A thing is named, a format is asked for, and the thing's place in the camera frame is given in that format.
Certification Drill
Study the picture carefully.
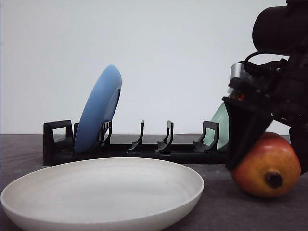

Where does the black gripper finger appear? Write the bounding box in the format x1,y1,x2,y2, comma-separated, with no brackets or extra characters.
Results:
289,121,308,174
222,96,274,170

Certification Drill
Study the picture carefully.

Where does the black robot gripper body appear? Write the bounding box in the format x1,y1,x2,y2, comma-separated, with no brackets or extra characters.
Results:
228,54,308,128

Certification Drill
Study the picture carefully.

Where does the white plate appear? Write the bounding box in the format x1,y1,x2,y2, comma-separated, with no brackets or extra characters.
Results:
1,158,205,231

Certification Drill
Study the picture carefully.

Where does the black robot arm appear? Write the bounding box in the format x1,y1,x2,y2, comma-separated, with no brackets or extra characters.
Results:
222,0,308,175

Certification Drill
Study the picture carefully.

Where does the light green plate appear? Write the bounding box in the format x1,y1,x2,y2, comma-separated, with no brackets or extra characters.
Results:
205,103,230,150

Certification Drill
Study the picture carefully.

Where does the blue plate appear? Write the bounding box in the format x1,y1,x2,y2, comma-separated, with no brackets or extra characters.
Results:
74,65,122,153

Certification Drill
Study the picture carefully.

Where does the black plastic dish rack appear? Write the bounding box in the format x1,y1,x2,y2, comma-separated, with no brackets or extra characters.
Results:
43,120,228,166

